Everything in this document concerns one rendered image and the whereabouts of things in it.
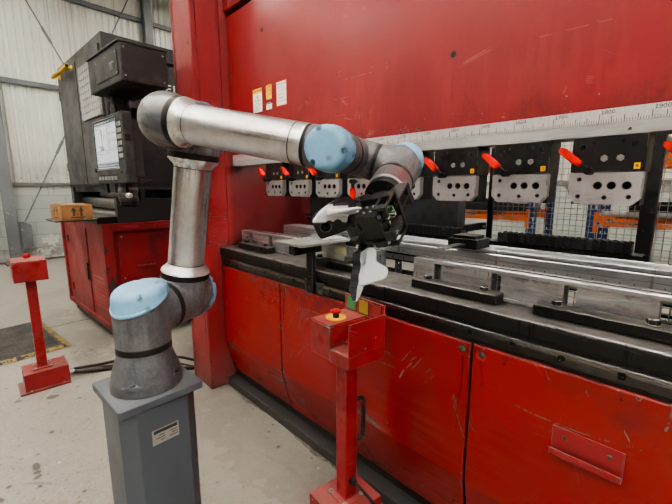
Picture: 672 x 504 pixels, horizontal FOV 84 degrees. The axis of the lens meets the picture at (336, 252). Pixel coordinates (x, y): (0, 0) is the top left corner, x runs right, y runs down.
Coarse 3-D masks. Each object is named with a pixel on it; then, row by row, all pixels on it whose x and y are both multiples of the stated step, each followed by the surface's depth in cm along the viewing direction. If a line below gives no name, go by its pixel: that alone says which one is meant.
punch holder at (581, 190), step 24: (576, 144) 94; (600, 144) 91; (624, 144) 87; (648, 144) 84; (576, 168) 95; (600, 168) 91; (624, 168) 88; (648, 168) 88; (576, 192) 95; (600, 192) 92; (624, 192) 88
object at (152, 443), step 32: (96, 384) 85; (192, 384) 85; (128, 416) 75; (160, 416) 81; (192, 416) 88; (128, 448) 79; (160, 448) 82; (192, 448) 88; (128, 480) 80; (160, 480) 83; (192, 480) 89
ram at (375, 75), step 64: (256, 0) 184; (320, 0) 153; (384, 0) 131; (448, 0) 114; (512, 0) 101; (576, 0) 91; (640, 0) 83; (256, 64) 190; (320, 64) 157; (384, 64) 134; (448, 64) 116; (512, 64) 103; (576, 64) 92; (640, 64) 84; (384, 128) 137; (448, 128) 119; (576, 128) 94; (640, 128) 85
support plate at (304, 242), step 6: (282, 240) 156; (288, 240) 156; (294, 240) 156; (300, 240) 156; (306, 240) 156; (312, 240) 156; (318, 240) 156; (324, 240) 156; (330, 240) 156; (336, 240) 156; (342, 240) 157; (348, 240) 159; (294, 246) 145; (300, 246) 142; (306, 246) 144; (312, 246) 146
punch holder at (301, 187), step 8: (296, 168) 177; (304, 168) 172; (296, 176) 177; (304, 176) 173; (312, 176) 172; (296, 184) 177; (304, 184) 173; (312, 184) 173; (296, 192) 178; (304, 192) 174; (312, 192) 174
